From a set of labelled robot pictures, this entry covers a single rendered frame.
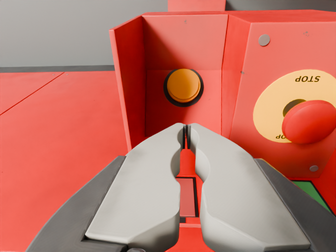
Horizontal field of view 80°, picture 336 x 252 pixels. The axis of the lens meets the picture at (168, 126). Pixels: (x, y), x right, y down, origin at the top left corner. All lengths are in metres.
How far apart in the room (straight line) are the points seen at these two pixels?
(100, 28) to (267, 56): 0.88
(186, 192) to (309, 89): 0.14
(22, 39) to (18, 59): 0.10
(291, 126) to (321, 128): 0.02
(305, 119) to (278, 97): 0.03
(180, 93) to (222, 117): 0.06
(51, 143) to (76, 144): 0.06
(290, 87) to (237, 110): 0.05
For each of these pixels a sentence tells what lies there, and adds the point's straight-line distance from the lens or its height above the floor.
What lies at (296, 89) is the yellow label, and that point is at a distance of 0.20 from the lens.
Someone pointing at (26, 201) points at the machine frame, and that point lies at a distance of 0.40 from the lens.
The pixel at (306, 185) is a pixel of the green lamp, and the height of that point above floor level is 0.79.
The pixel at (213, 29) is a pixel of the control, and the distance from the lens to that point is 0.24.
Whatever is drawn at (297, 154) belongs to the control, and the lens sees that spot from 0.25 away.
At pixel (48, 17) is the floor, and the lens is 1.10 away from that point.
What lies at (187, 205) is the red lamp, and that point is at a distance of 0.21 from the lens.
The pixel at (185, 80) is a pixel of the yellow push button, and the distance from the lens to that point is 0.23.
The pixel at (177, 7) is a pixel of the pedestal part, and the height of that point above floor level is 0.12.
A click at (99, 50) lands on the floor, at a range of 1.03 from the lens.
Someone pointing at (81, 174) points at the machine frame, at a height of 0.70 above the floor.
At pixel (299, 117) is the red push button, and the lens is 0.18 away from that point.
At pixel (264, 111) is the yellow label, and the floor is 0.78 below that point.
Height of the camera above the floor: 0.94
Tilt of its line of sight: 57 degrees down
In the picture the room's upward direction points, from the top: 175 degrees counter-clockwise
